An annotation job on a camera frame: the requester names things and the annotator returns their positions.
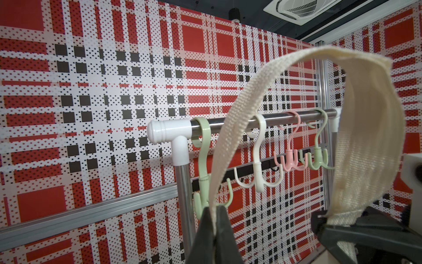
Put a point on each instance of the pink plastic hook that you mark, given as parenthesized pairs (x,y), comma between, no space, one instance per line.
(292,159)

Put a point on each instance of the black wall hook rail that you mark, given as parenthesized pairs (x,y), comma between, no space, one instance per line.
(243,170)

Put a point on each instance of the light green hook left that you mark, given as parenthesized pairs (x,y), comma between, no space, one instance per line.
(200,199)

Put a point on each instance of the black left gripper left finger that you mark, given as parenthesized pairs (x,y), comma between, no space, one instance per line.
(202,251)

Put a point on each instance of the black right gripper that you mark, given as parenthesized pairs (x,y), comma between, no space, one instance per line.
(376,239)

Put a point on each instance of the cream fabric bag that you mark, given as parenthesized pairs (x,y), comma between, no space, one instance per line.
(370,136)

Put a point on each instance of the ceiling air conditioner vent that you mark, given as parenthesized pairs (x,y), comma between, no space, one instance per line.
(299,12)

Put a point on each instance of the white and steel garment rack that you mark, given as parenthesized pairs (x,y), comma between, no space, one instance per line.
(178,132)

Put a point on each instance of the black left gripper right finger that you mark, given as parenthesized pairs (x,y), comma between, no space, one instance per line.
(226,249)

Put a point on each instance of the light green hook right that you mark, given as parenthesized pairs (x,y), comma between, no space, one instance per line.
(321,156)

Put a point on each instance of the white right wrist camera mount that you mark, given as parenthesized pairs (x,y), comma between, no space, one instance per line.
(411,174)

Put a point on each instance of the light green hook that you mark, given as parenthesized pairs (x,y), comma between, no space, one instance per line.
(321,156)
(200,199)

